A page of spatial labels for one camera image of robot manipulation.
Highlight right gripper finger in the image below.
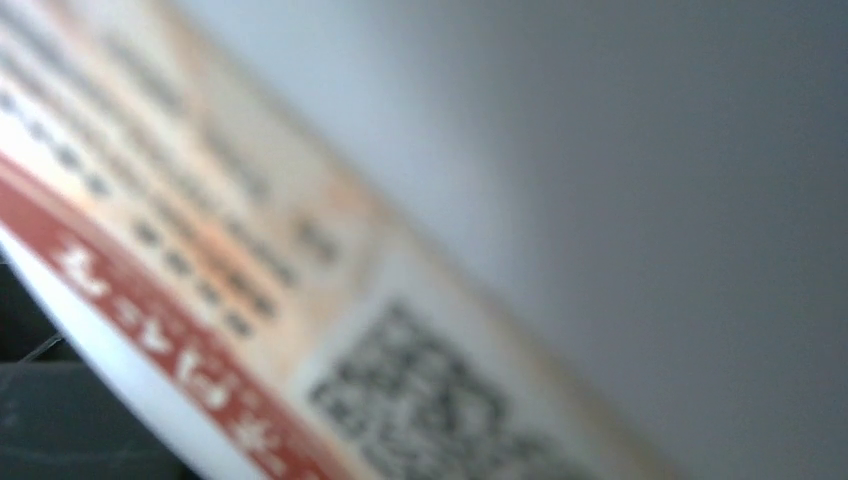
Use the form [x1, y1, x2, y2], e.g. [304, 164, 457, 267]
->
[1, 263, 196, 479]

